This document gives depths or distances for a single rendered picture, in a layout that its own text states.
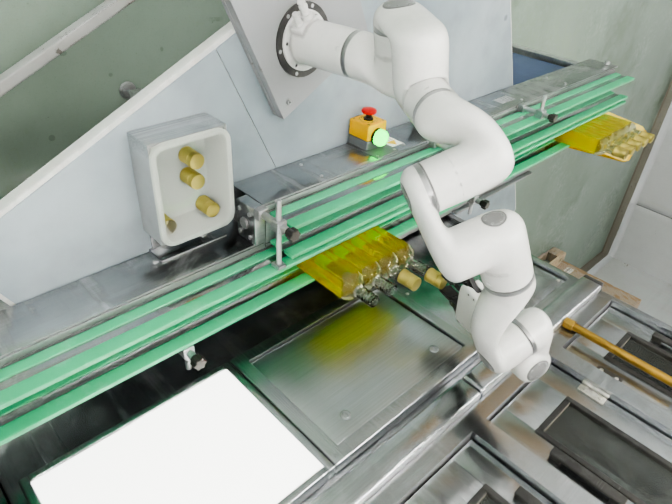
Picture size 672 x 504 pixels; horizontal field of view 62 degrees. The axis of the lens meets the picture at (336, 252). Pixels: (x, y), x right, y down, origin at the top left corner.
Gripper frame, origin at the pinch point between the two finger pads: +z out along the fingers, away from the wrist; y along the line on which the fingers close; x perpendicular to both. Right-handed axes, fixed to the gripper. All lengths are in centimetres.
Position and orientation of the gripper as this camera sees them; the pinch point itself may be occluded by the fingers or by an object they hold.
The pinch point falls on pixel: (450, 285)
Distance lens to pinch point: 129.0
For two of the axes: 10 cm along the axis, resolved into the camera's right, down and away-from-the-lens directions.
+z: -4.3, -5.2, 7.4
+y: 0.1, -8.2, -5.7
